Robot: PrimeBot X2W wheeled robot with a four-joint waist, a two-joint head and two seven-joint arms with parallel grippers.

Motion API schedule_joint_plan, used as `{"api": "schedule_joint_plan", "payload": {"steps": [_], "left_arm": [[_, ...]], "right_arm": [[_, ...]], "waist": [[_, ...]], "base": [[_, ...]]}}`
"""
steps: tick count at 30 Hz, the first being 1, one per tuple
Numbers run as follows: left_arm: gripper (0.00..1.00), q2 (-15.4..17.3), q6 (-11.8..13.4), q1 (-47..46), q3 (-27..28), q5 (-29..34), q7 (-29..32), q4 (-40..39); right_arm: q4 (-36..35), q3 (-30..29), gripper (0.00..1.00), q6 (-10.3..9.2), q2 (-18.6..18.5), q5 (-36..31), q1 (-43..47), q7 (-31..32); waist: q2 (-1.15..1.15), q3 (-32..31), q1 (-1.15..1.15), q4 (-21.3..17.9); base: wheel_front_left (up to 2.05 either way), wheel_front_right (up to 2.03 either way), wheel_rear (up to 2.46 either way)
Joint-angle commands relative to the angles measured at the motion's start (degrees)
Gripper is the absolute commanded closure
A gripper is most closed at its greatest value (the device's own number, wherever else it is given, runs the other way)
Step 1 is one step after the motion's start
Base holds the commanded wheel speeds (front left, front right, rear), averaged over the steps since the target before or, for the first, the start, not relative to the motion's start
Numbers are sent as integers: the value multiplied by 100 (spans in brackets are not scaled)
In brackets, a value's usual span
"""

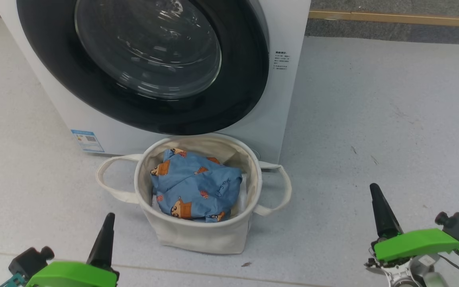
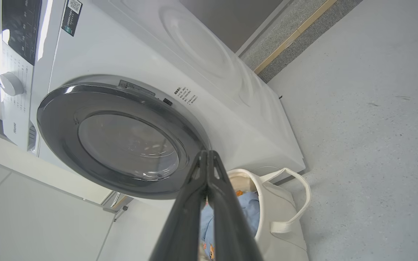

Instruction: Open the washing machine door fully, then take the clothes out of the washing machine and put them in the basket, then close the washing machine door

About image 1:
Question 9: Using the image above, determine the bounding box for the round glass washing machine door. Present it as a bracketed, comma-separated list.
[16, 0, 270, 136]

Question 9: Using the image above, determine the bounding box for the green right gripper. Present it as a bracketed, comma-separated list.
[365, 183, 459, 271]

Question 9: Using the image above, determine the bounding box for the cream fabric laundry basket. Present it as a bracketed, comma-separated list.
[96, 134, 292, 255]

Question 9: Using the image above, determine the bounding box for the blue cartoon print garment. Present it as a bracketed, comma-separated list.
[150, 148, 243, 223]

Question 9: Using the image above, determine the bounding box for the white front-load washing machine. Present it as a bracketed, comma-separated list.
[0, 0, 312, 165]

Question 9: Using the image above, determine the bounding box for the thin black cable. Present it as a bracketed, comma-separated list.
[439, 255, 459, 287]

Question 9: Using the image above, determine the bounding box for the blue energy label sticker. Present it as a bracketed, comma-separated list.
[71, 129, 105, 153]

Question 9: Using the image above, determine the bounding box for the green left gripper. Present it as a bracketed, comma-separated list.
[25, 212, 120, 287]

